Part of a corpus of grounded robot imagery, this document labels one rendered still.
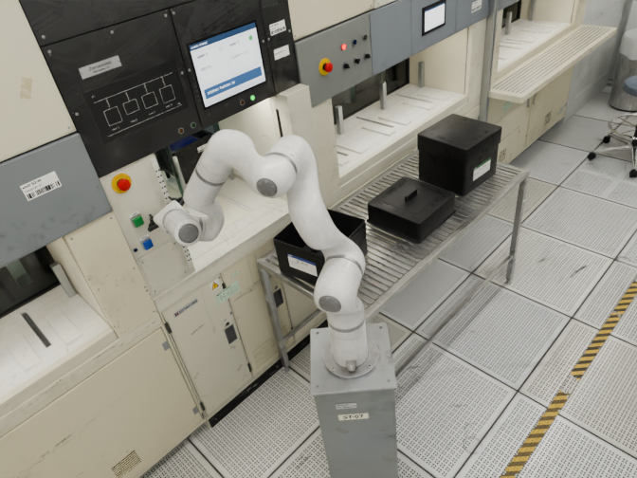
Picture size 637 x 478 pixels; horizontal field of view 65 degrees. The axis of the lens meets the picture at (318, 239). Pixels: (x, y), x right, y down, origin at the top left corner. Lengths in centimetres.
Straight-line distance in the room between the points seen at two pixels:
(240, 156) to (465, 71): 217
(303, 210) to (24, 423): 123
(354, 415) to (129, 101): 125
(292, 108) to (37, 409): 141
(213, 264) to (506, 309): 168
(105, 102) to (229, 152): 50
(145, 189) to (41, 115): 40
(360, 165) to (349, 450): 134
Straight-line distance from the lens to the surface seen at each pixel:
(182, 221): 153
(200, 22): 179
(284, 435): 250
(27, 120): 160
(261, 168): 121
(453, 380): 263
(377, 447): 196
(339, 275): 139
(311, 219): 131
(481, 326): 288
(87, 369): 201
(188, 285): 204
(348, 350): 162
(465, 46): 319
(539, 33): 432
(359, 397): 170
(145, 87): 171
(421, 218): 214
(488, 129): 252
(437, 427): 248
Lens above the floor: 210
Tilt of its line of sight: 37 degrees down
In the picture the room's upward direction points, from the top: 9 degrees counter-clockwise
